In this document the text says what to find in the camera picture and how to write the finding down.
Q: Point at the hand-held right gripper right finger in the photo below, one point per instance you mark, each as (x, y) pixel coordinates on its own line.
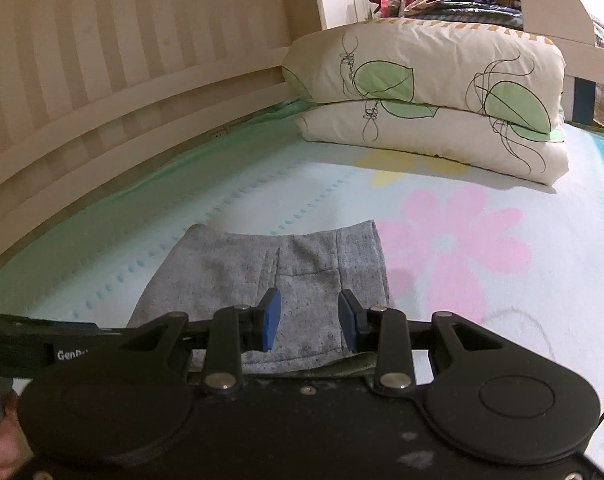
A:
(347, 325)

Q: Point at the floral bed sheet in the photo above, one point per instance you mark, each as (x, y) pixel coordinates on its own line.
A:
(482, 310)

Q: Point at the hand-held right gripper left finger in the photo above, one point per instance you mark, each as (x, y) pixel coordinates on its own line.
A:
(272, 322)

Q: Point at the person's left hand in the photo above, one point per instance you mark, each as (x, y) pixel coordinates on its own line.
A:
(4, 440)

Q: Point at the grey pants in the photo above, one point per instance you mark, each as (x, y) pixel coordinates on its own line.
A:
(312, 265)

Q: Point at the dark blue post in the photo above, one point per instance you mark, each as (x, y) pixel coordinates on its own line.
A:
(583, 100)

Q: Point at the leaf print pillow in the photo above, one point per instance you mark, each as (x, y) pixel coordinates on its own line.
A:
(432, 130)
(432, 65)

